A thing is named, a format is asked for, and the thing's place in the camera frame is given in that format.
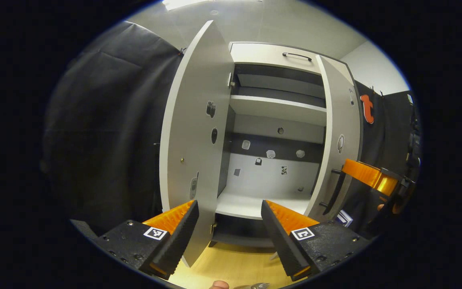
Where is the ceiling light panel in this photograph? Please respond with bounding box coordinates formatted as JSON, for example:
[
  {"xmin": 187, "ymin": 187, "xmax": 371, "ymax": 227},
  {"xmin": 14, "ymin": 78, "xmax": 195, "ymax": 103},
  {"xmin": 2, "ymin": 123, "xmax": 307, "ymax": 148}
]
[{"xmin": 163, "ymin": 0, "xmax": 215, "ymax": 10}]

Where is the black door handle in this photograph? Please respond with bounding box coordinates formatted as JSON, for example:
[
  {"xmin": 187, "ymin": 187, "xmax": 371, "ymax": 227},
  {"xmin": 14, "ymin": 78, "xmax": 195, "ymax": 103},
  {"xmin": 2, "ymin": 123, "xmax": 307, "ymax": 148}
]
[{"xmin": 320, "ymin": 168, "xmax": 347, "ymax": 215}]

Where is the white cabinet door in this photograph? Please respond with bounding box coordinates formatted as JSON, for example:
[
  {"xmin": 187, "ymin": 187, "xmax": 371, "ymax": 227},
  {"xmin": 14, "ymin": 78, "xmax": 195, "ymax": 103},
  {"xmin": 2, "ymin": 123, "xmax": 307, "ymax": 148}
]
[
  {"xmin": 159, "ymin": 20, "xmax": 235, "ymax": 267},
  {"xmin": 304, "ymin": 55, "xmax": 363, "ymax": 222}
]

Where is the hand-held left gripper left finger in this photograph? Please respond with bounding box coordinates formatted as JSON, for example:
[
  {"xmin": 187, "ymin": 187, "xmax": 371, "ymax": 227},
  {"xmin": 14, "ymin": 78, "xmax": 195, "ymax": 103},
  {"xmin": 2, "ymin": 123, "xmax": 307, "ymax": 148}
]
[{"xmin": 95, "ymin": 200, "xmax": 200, "ymax": 281}]

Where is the grey woven strap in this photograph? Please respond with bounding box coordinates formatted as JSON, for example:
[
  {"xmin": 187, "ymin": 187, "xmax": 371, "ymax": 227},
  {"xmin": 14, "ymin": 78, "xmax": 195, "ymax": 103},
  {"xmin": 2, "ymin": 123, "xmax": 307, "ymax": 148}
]
[{"xmin": 70, "ymin": 219, "xmax": 99, "ymax": 241}]

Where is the blue small book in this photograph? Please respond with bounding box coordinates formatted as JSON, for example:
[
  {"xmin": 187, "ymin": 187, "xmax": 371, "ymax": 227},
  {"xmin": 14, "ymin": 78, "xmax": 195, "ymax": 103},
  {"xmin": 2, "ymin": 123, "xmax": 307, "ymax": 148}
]
[{"xmin": 335, "ymin": 210, "xmax": 354, "ymax": 228}]

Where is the white cabinet shelf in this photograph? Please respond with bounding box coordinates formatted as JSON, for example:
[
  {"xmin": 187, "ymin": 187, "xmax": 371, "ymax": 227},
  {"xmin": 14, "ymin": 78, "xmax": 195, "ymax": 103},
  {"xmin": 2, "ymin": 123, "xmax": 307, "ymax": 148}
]
[{"xmin": 229, "ymin": 95, "xmax": 328, "ymax": 127}]

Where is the black drawer handle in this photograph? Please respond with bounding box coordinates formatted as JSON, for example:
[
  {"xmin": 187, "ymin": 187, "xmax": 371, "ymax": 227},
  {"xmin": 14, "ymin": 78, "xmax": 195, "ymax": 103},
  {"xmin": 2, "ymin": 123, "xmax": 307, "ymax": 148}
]
[{"xmin": 282, "ymin": 52, "xmax": 312, "ymax": 62}]

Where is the white and grey cabinet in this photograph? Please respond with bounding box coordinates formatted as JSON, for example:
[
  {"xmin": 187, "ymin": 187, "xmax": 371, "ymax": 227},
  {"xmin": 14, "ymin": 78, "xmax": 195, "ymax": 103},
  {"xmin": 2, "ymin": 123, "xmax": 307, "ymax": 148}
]
[{"xmin": 209, "ymin": 41, "xmax": 356, "ymax": 248}]

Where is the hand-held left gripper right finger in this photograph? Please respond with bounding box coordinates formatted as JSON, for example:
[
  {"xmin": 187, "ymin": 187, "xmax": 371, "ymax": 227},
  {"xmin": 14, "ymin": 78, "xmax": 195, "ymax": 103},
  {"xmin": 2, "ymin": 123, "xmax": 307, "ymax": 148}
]
[{"xmin": 261, "ymin": 199, "xmax": 372, "ymax": 281}]

